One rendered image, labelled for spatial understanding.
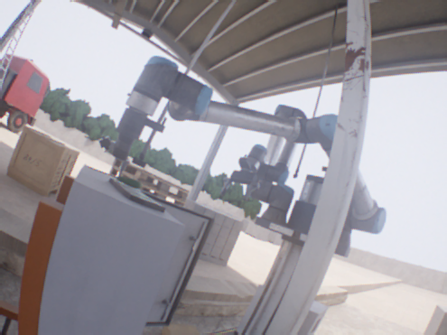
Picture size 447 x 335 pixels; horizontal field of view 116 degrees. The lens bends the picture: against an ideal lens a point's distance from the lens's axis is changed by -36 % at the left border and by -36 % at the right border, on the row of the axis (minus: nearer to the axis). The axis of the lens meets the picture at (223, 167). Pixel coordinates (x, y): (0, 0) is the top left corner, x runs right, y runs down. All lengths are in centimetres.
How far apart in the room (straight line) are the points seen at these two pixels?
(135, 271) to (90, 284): 8
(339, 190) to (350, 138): 13
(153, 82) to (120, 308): 53
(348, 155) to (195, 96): 42
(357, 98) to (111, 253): 62
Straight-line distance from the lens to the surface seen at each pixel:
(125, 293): 42
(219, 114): 79
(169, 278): 102
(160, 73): 62
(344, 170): 54
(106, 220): 35
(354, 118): 58
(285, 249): 163
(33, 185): 359
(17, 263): 220
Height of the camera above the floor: 130
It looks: 10 degrees up
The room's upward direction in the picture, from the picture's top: 23 degrees clockwise
